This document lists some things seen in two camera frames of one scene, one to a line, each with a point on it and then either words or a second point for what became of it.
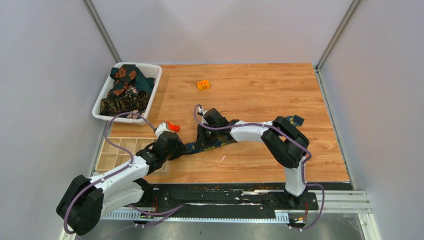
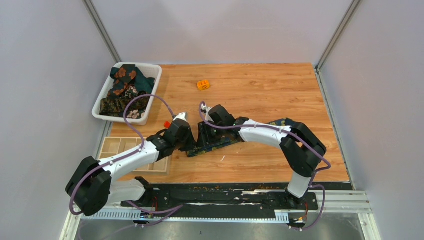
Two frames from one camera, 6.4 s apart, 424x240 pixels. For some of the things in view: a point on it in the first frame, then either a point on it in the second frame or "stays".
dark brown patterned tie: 113,106 stays
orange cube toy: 203,84 stays
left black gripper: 180,146 → 192,140
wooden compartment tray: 111,157 stays
